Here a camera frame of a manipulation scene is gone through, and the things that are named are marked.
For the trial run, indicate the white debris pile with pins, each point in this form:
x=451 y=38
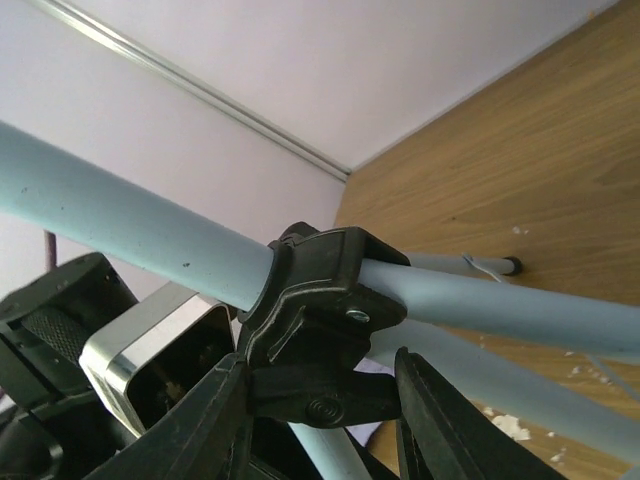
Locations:
x=565 y=398

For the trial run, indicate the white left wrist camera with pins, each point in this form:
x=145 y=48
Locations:
x=143 y=363

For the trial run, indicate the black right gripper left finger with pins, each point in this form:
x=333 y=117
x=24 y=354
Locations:
x=206 y=436

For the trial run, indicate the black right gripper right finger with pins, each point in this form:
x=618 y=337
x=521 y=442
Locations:
x=442 y=435

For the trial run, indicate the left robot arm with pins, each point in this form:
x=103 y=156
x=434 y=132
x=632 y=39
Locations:
x=58 y=427

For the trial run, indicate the light blue music stand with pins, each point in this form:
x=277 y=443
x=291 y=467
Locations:
x=311 y=305

